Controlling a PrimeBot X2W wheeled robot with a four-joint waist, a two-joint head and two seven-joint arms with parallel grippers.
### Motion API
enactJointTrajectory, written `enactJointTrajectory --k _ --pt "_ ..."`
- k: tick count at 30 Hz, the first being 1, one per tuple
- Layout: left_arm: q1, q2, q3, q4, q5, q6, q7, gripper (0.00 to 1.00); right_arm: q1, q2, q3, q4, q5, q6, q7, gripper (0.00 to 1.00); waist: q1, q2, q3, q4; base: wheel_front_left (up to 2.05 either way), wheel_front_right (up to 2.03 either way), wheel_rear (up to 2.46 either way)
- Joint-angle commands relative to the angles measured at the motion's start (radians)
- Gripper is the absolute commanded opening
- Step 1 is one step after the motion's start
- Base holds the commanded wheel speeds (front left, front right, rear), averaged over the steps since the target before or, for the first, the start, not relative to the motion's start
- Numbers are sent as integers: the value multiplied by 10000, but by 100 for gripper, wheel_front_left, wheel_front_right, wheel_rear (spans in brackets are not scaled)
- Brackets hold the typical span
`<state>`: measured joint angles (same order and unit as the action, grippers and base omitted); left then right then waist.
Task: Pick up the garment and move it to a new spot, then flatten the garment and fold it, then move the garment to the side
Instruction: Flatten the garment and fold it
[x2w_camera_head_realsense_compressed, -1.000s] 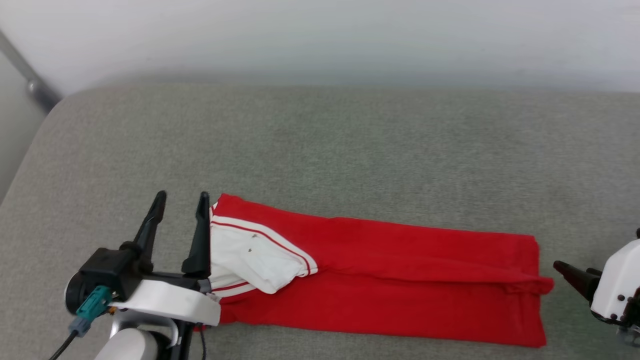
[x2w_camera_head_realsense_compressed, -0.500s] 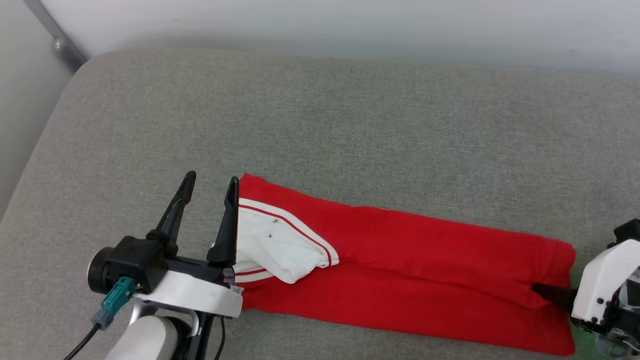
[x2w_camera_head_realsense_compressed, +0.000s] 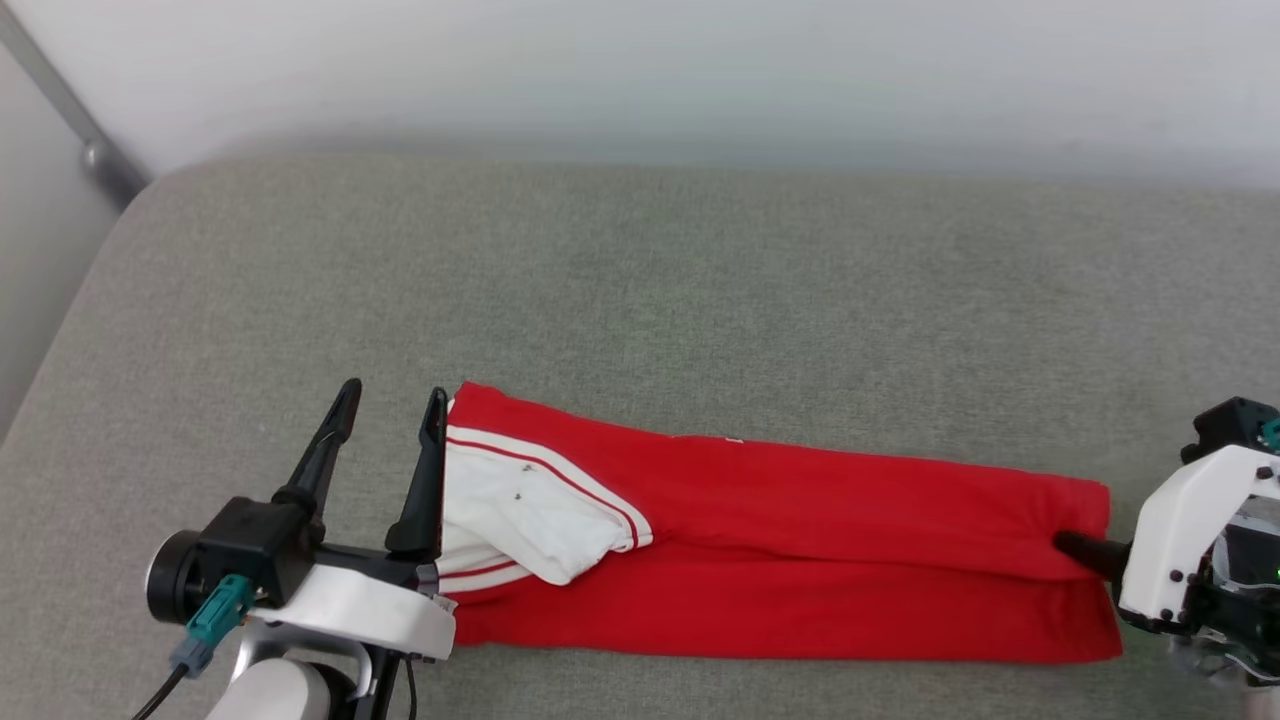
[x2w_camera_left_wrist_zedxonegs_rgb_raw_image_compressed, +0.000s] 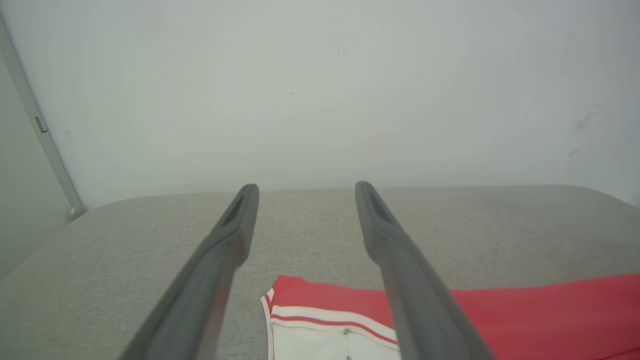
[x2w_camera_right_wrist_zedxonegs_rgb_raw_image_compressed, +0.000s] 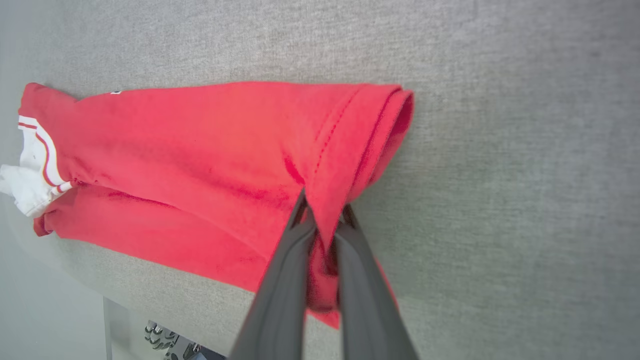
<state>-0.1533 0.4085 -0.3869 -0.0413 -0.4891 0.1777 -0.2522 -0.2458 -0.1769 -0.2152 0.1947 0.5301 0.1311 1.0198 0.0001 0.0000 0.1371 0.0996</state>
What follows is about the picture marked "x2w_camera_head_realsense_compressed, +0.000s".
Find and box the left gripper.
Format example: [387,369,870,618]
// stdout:
[271,377,450,593]

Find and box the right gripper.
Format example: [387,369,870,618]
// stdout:
[1054,518,1280,689]

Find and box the red shirt with white sleeves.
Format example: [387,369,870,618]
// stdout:
[436,381,1125,665]

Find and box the grey fabric sofa cushion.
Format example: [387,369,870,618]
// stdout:
[0,150,1280,720]

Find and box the white right camera bracket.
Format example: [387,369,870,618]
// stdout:
[1117,444,1280,637]

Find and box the white camera bracket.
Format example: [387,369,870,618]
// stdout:
[1117,444,1280,637]
[248,563,459,663]

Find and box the white left camera bracket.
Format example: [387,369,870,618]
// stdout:
[248,563,459,663]

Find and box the teal left camera connector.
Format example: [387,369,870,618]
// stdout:
[169,572,257,680]

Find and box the black left camera cable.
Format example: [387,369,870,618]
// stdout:
[128,664,191,720]

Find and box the grey metal wall pipe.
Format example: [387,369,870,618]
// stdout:
[0,3,153,213]

